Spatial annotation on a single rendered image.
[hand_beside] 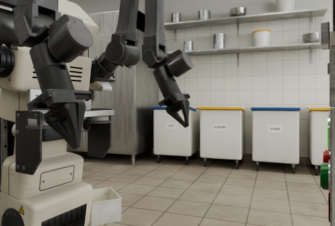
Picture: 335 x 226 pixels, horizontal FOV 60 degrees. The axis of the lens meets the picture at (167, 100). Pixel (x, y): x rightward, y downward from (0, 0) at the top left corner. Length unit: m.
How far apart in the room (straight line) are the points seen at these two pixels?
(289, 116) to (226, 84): 1.13
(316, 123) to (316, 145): 0.24
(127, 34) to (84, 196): 0.54
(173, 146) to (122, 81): 1.08
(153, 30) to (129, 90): 2.87
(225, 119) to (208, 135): 0.29
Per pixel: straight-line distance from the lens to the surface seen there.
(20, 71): 0.85
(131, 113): 3.77
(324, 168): 0.37
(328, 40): 0.27
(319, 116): 3.66
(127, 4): 1.03
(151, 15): 0.97
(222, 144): 3.70
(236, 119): 3.65
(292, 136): 3.64
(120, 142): 3.88
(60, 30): 0.55
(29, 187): 0.90
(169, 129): 3.85
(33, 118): 0.79
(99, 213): 2.17
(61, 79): 0.56
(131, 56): 1.01
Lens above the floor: 0.84
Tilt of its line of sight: level
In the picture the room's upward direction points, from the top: straight up
